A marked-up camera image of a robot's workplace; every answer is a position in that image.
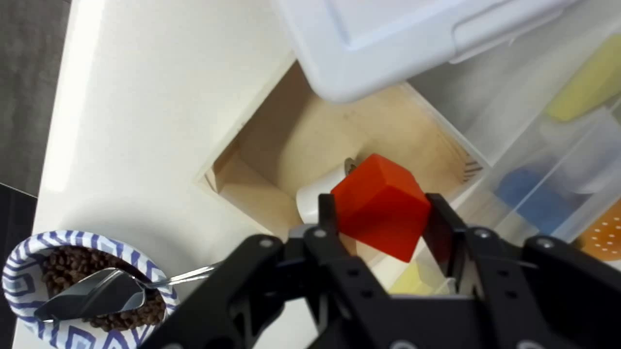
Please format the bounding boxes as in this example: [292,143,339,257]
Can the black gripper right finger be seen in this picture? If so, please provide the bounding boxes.
[420,191,621,349]

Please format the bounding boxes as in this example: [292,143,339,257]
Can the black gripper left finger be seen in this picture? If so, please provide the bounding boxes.
[137,191,391,349]

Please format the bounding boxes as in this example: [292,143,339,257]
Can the red block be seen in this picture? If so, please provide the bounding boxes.
[327,151,434,265]

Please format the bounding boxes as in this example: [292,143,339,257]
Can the white plastic lid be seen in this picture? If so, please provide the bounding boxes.
[269,0,577,106]

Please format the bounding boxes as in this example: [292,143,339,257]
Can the light wooden crate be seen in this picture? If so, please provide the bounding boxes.
[195,60,490,300]

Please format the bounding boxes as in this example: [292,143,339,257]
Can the orange dotted sponge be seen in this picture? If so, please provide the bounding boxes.
[572,197,621,263]

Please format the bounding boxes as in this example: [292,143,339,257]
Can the blue sponge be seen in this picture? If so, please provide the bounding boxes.
[494,164,572,236]

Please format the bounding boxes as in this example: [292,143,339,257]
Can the grey metal spoon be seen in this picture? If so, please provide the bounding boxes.
[30,261,218,321]

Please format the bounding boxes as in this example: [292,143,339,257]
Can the clear plastic container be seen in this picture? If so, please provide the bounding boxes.
[385,11,621,300]

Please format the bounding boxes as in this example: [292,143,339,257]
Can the brown coffee beans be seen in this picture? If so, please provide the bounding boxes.
[38,244,166,331]

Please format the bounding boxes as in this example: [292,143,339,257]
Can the pale yellow sponge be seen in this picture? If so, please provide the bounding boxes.
[542,31,621,126]

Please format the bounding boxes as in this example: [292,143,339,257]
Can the blue patterned paper plate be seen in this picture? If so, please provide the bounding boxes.
[0,226,180,349]

